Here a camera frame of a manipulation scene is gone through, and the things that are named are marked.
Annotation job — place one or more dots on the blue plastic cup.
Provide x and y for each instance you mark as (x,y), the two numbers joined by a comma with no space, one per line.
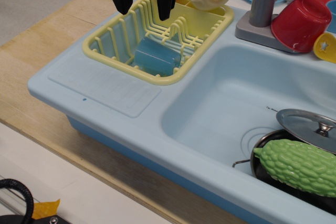
(155,58)

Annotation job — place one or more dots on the red plastic cup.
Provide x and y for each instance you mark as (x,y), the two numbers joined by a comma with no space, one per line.
(299,25)

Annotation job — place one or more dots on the yellow dish rack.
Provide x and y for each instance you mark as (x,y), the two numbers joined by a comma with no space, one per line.
(188,31)

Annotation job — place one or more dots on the grey toy faucet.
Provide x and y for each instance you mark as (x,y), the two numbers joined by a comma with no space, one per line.
(255,25)

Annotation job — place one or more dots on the light blue toy sink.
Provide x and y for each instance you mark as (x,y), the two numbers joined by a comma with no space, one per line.
(202,129)

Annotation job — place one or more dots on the yellow star scoop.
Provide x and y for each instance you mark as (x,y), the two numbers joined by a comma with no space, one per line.
(324,47)

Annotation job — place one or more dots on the steel pot lid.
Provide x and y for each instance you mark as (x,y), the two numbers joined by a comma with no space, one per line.
(311,128)

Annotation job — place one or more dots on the green bitter gourd toy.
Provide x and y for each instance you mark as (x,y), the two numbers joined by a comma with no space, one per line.
(299,165)

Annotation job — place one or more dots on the yellow tape piece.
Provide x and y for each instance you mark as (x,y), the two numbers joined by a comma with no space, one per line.
(45,209)

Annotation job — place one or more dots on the black device base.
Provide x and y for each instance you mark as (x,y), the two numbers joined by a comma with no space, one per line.
(14,219)

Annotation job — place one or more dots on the steel pot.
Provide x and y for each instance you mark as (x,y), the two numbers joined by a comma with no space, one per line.
(325,203)

